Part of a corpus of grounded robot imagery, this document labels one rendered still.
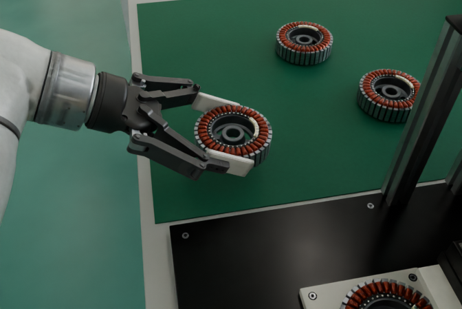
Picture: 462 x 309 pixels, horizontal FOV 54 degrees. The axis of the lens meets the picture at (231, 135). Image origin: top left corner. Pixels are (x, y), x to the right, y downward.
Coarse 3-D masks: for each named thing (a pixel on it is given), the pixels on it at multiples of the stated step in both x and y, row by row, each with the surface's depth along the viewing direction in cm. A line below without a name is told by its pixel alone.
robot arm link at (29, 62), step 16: (0, 32) 51; (0, 48) 50; (16, 48) 51; (32, 48) 52; (0, 64) 49; (16, 64) 50; (32, 64) 51; (48, 64) 52; (0, 80) 48; (16, 80) 49; (32, 80) 51; (0, 96) 48; (16, 96) 49; (32, 96) 51; (0, 112) 48; (16, 112) 50; (32, 112) 53; (16, 128) 50
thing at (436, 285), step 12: (444, 252) 45; (456, 252) 42; (444, 264) 45; (456, 264) 43; (420, 276) 45; (432, 276) 45; (444, 276) 45; (456, 276) 43; (432, 288) 44; (444, 288) 44; (456, 288) 43; (432, 300) 43; (444, 300) 43; (456, 300) 43
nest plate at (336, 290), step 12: (372, 276) 55; (384, 276) 55; (396, 276) 55; (408, 276) 55; (300, 288) 54; (312, 288) 54; (324, 288) 54; (336, 288) 54; (348, 288) 54; (420, 288) 54; (312, 300) 53; (324, 300) 53; (336, 300) 53
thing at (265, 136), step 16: (208, 112) 68; (224, 112) 68; (240, 112) 69; (256, 112) 69; (208, 128) 66; (224, 128) 67; (240, 128) 67; (256, 128) 66; (208, 144) 63; (224, 144) 66; (240, 144) 66; (256, 144) 63; (256, 160) 64
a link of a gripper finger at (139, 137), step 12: (144, 144) 56; (156, 144) 56; (144, 156) 57; (156, 156) 57; (168, 156) 56; (180, 156) 57; (168, 168) 58; (180, 168) 57; (192, 168) 57; (204, 168) 57
